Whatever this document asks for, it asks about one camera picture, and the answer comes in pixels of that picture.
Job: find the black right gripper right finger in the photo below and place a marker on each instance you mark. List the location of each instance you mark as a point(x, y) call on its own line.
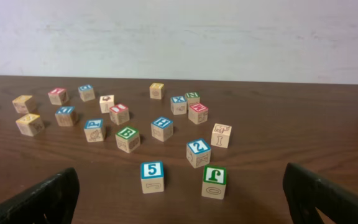
point(308, 194)

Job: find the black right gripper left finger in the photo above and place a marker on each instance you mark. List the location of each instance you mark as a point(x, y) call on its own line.
point(52, 200)

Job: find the red I wooden block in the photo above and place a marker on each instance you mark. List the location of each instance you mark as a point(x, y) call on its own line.
point(119, 114)

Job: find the blue 2 wooden block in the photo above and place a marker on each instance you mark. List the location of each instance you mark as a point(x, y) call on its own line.
point(198, 153)

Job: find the yellow S wooden block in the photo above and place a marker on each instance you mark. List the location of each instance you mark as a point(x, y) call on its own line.
point(30, 124)

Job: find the blue P wooden block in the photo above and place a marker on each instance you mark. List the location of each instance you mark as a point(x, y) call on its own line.
point(95, 130)

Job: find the blue D centre wooden block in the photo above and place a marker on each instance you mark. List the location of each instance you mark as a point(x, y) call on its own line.
point(66, 116)

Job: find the blue d wooden block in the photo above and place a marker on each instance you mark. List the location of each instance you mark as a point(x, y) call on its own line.
point(86, 92)
point(66, 116)

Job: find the green J wooden block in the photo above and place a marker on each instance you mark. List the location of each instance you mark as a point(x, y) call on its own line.
point(214, 182)

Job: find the green B wooden block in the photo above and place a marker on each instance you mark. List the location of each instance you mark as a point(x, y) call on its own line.
point(128, 139)

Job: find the blue 5 wooden block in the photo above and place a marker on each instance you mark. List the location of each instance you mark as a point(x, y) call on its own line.
point(152, 177)

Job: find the plain animal wooden block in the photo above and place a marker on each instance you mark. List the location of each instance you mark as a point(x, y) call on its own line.
point(220, 135)

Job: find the yellow O wooden block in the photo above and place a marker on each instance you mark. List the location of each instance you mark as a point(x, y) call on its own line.
point(24, 104)

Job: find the red Y wooden block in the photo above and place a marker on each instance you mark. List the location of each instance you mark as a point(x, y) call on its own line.
point(58, 96)

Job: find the plain picture wooden block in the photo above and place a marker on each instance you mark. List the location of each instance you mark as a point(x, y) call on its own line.
point(106, 102)

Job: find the blue D far wooden block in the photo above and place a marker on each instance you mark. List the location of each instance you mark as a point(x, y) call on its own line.
point(86, 92)

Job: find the blue H wooden block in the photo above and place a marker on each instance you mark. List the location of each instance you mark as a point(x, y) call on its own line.
point(162, 128)

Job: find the red M wooden block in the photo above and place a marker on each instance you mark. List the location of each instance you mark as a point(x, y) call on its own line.
point(198, 113)

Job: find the green N wooden block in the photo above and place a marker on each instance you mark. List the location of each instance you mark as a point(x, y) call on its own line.
point(192, 98)

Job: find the yellow far wooden block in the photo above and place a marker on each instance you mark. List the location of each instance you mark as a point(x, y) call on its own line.
point(156, 91)

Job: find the blue X wooden block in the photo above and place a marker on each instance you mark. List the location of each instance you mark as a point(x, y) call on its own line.
point(178, 105)

